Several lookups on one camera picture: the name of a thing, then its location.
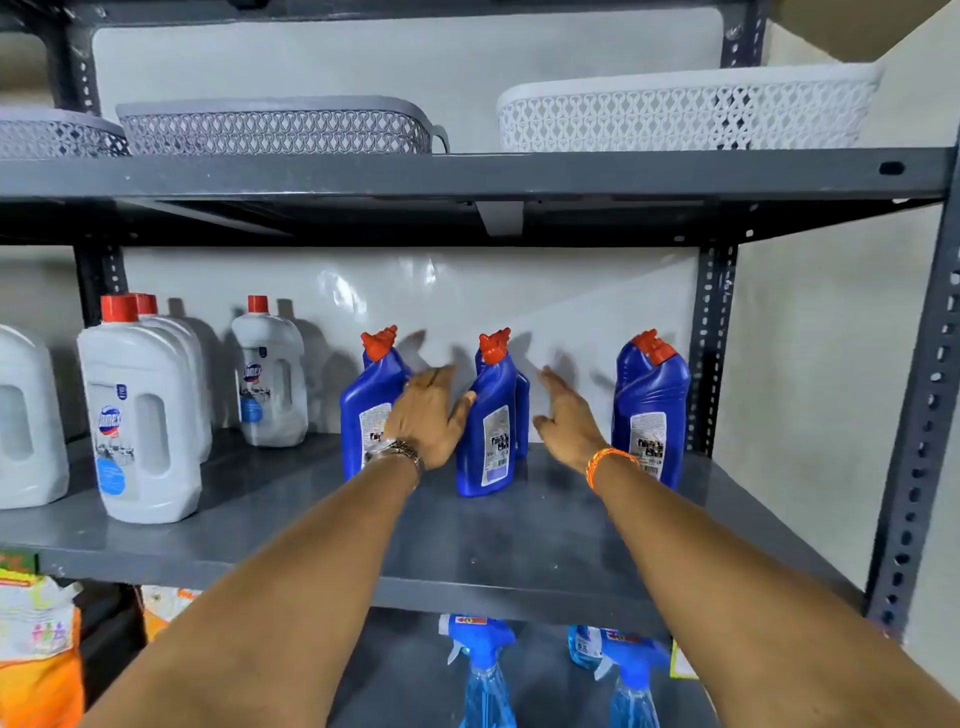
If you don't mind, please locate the blue trigger spray bottle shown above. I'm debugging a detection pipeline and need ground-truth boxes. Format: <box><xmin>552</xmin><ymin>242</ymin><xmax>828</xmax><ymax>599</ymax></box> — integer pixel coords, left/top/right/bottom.
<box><xmin>438</xmin><ymin>614</ymin><xmax>519</xmax><ymax>728</ymax></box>
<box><xmin>594</xmin><ymin>628</ymin><xmax>673</xmax><ymax>728</ymax></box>

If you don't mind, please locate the blue toilet cleaner bottle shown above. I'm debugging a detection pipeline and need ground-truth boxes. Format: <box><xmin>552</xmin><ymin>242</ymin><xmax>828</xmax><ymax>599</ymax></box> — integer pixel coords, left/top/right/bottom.
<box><xmin>474</xmin><ymin>346</ymin><xmax>532</xmax><ymax>461</ymax></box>
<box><xmin>456</xmin><ymin>327</ymin><xmax>519</xmax><ymax>499</ymax></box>
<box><xmin>339</xmin><ymin>325</ymin><xmax>414</xmax><ymax>482</ymax></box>
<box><xmin>611</xmin><ymin>329</ymin><xmax>692</xmax><ymax>491</ymax></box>

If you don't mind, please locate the grey lattice basket with handle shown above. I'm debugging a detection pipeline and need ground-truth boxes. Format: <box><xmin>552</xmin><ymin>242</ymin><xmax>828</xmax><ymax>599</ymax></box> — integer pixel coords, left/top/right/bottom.
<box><xmin>116</xmin><ymin>96</ymin><xmax>450</xmax><ymax>157</ymax></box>

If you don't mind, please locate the orange and white detergent packet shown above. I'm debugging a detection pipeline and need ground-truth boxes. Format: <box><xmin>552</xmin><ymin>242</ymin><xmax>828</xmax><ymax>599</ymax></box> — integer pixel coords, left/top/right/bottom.
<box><xmin>0</xmin><ymin>568</ymin><xmax>86</xmax><ymax>728</ymax></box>
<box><xmin>138</xmin><ymin>585</ymin><xmax>204</xmax><ymax>644</ymax></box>

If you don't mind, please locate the orange thread bracelet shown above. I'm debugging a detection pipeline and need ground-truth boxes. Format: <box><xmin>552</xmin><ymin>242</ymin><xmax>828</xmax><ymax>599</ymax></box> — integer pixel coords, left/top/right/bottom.
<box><xmin>584</xmin><ymin>447</ymin><xmax>641</xmax><ymax>493</ymax></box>

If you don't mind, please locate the person's left forearm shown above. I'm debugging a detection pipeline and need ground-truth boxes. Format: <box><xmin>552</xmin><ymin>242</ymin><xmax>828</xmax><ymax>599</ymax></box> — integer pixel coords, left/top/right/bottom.
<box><xmin>78</xmin><ymin>459</ymin><xmax>423</xmax><ymax>728</ymax></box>

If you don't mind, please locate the white lattice plastic basket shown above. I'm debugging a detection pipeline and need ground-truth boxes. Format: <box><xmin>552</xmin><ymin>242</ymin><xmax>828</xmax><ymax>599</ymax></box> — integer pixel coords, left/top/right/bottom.
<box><xmin>496</xmin><ymin>63</ymin><xmax>883</xmax><ymax>154</ymax></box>

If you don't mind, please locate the grey metal shelving rack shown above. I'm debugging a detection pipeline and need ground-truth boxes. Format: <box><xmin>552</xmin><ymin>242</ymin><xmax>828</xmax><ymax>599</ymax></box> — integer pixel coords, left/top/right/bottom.
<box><xmin>0</xmin><ymin>0</ymin><xmax>960</xmax><ymax>728</ymax></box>

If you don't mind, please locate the person's right hand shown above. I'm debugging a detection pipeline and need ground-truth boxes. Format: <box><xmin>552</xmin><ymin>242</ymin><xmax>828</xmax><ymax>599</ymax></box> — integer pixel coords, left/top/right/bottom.
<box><xmin>532</xmin><ymin>365</ymin><xmax>610</xmax><ymax>471</ymax></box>

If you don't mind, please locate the blue liquid refill bottle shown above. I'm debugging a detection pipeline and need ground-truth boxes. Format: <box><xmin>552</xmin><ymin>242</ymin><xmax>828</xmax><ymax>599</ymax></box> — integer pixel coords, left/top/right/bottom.
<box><xmin>567</xmin><ymin>625</ymin><xmax>606</xmax><ymax>673</ymax></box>

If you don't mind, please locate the small grey lattice basket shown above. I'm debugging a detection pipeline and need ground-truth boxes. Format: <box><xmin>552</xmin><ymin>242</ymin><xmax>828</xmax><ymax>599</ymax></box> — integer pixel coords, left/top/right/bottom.
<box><xmin>0</xmin><ymin>106</ymin><xmax>130</xmax><ymax>159</ymax></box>

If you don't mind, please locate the white cleaner bottle red cap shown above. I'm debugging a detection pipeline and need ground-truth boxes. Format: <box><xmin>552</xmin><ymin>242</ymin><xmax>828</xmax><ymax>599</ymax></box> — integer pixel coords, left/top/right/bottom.
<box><xmin>231</xmin><ymin>295</ymin><xmax>310</xmax><ymax>449</ymax></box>
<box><xmin>135</xmin><ymin>293</ymin><xmax>214</xmax><ymax>465</ymax></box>
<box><xmin>76</xmin><ymin>294</ymin><xmax>204</xmax><ymax>525</ymax></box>

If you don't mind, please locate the metal wristwatch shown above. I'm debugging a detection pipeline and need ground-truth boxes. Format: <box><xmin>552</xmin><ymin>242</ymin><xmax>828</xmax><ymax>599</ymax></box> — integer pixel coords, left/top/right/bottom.
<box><xmin>363</xmin><ymin>438</ymin><xmax>427</xmax><ymax>490</ymax></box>

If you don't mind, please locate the person's left hand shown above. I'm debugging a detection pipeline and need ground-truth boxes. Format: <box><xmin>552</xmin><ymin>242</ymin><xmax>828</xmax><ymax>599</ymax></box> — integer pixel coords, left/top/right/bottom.
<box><xmin>382</xmin><ymin>365</ymin><xmax>478</xmax><ymax>473</ymax></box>

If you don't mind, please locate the person's right forearm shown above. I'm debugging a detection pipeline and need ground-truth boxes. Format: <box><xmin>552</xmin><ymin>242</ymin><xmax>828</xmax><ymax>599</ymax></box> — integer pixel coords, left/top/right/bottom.
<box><xmin>592</xmin><ymin>455</ymin><xmax>960</xmax><ymax>728</ymax></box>

